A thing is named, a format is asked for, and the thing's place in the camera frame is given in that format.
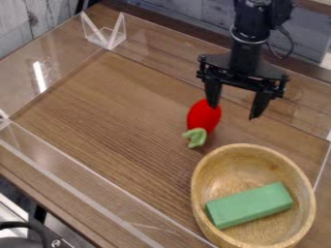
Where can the black metal table frame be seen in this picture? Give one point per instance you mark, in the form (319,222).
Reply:
(56,234)

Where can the wooden bowl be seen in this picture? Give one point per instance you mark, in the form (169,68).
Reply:
(238,167)

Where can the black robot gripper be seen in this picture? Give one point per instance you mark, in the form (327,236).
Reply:
(241,69)

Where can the green rectangular block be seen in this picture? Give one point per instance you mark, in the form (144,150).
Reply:
(248,205)

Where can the clear acrylic corner bracket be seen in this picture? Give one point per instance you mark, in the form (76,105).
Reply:
(105,37)

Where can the red plush strawberry toy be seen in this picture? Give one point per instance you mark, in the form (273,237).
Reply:
(201,120)

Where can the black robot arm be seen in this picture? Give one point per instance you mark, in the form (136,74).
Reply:
(256,17)

